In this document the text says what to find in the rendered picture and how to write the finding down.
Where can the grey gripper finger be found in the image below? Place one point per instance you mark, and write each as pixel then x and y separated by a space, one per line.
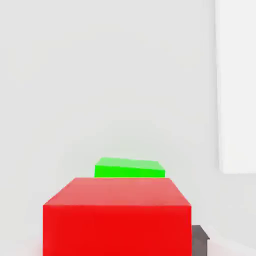
pixel 199 243

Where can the small red cube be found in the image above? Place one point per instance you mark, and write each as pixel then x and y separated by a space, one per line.
pixel 117 226

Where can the small green cube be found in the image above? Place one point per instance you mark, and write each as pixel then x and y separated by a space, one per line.
pixel 128 170

